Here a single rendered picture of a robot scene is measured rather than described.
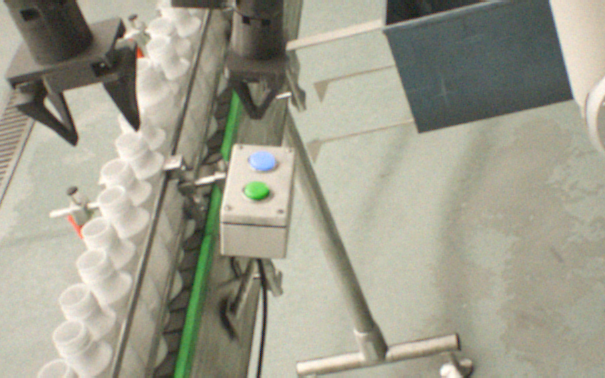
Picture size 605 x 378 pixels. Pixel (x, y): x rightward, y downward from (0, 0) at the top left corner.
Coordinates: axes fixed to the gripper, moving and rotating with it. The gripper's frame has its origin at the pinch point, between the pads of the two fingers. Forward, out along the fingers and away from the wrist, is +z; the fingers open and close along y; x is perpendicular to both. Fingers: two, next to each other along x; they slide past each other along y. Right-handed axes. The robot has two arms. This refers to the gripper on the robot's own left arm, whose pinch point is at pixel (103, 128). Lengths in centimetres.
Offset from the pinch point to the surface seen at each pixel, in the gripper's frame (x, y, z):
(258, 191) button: 24.6, 2.8, 27.9
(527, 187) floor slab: 159, 21, 139
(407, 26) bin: 85, 16, 45
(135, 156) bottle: 33.7, -13.8, 25.1
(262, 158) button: 31.1, 2.7, 27.8
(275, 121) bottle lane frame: 80, -9, 53
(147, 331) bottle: 10.7, -11.7, 34.4
